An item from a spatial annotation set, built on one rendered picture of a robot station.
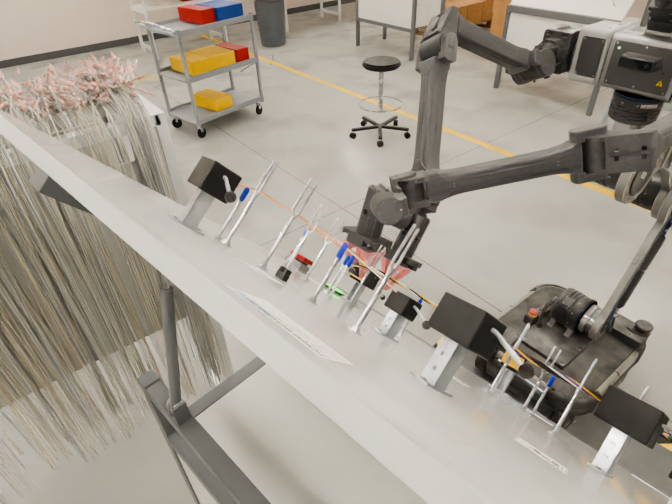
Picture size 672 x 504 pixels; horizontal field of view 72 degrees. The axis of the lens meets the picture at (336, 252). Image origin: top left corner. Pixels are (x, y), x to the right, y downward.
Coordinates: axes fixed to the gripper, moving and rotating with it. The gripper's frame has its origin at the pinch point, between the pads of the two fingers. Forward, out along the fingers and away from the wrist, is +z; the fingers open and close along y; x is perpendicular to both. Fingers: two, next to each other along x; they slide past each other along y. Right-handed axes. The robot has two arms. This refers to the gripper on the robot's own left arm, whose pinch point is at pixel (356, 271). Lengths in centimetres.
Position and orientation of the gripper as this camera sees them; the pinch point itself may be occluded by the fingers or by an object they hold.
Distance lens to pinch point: 106.2
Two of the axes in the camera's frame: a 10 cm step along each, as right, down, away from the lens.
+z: -2.6, 9.2, 3.0
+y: 6.9, 3.9, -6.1
